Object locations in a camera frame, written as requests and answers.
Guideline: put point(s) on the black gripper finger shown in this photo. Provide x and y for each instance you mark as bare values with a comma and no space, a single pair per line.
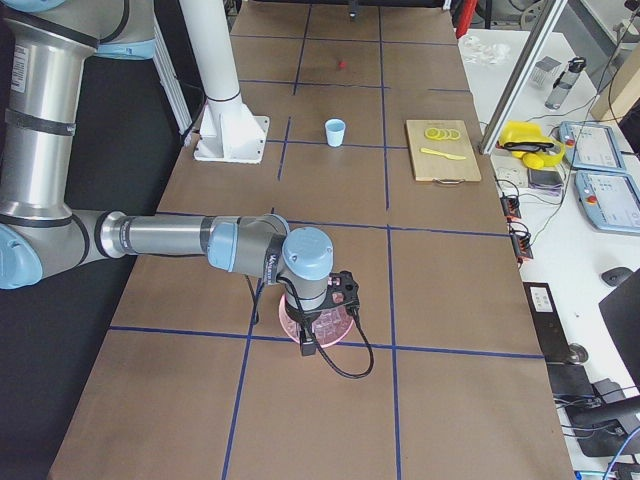
353,9

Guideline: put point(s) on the clear ice cubes pile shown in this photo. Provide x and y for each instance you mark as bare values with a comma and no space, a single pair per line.
332,326

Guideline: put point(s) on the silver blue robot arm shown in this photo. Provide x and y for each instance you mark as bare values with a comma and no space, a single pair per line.
41,236

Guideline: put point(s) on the light blue plastic cup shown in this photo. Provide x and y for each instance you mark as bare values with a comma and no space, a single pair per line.
335,129

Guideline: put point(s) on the crumpled plastic wrap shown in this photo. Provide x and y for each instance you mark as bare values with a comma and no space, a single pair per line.
474,51

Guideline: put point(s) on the lemon slice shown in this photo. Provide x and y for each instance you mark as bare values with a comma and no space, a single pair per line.
453,134
442,134
433,133

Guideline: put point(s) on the wooden cutting board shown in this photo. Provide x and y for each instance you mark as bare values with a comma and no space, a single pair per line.
430,168

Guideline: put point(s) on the yellow plastic knife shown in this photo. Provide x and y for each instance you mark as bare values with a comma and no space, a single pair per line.
446,155

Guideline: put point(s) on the water bottle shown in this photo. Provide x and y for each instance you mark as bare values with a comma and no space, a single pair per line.
565,82

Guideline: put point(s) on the teach pendant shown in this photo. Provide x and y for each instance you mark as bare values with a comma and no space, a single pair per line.
591,146
610,200

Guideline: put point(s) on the pink bowl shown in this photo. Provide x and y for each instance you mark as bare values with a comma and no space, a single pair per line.
289,326

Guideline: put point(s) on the black computer mouse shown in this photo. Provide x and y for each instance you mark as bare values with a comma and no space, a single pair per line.
615,276

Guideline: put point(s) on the white pedestal column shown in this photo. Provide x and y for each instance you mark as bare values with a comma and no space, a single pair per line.
229,132

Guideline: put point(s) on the aluminium frame post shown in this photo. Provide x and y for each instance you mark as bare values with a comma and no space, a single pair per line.
543,28

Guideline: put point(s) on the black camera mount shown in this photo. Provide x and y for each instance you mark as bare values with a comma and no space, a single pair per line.
342,291

